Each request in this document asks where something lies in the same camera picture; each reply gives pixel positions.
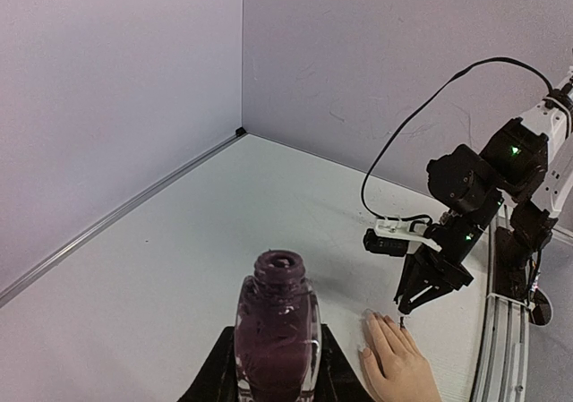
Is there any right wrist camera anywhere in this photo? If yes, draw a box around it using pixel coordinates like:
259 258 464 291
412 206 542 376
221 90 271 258
363 215 442 258

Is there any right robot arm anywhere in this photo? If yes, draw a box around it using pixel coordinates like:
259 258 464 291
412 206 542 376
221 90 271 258
394 75 572 315

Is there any aluminium back edge strip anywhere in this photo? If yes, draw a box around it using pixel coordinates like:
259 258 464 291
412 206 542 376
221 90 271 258
1 127 248 307

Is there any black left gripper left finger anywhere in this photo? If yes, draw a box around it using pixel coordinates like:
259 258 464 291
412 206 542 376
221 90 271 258
178 326 237 402

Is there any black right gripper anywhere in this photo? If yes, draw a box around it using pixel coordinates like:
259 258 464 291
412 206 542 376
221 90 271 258
394 222 484 315

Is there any mannequin hand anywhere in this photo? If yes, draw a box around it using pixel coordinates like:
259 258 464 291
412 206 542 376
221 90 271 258
360 310 441 402

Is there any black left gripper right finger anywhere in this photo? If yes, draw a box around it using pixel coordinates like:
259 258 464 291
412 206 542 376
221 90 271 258
315 324 372 402

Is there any black right camera cable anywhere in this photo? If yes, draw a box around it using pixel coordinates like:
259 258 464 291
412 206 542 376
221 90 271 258
361 56 563 224

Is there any aluminium front rail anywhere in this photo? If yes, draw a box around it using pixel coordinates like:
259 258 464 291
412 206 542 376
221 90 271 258
470 224 529 402

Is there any purple nail polish bottle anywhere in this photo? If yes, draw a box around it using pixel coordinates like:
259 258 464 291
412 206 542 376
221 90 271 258
234 250 321 401

